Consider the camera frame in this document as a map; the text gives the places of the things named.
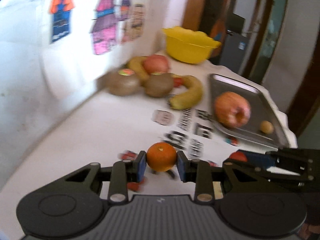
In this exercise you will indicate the smooth red apple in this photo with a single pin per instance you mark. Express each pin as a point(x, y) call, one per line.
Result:
point(156, 63)

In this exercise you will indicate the yellow plastic bowl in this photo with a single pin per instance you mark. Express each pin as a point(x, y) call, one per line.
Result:
point(188, 46)

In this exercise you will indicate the kiwi with sticker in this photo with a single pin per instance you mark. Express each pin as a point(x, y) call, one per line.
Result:
point(122, 82)
point(159, 85)

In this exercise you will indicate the long yellow banana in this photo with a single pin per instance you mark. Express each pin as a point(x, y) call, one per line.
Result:
point(191, 97)

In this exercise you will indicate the red apple with dimple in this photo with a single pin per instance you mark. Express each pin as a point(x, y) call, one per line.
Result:
point(232, 110)

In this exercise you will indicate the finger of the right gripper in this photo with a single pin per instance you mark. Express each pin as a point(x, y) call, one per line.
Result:
point(263, 161)

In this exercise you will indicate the grey appliance box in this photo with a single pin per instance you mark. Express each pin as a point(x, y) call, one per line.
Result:
point(235, 44)

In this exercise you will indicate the red cherry tomato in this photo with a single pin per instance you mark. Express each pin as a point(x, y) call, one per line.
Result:
point(239, 156)

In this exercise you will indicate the small orange tangerine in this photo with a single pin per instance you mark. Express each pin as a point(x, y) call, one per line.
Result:
point(161, 157)

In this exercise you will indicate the houses drawing paper sheet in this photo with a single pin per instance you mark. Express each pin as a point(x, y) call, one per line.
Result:
point(83, 39)

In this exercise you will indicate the metal tray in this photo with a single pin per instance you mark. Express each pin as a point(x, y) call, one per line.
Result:
point(260, 111)

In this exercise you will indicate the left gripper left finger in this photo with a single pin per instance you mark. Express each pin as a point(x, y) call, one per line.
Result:
point(92, 176)

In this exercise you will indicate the dark door with painting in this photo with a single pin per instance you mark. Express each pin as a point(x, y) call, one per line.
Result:
point(208, 16)

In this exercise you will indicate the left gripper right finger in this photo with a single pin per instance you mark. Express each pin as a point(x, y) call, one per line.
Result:
point(204, 175)

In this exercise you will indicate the small tan longan fruit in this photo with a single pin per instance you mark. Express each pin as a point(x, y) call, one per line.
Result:
point(266, 127)

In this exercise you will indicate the white printed tablecloth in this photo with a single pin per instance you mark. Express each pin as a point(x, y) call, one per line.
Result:
point(105, 127)

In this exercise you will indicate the short yellow banana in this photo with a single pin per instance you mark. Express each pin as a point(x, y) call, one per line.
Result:
point(136, 65)

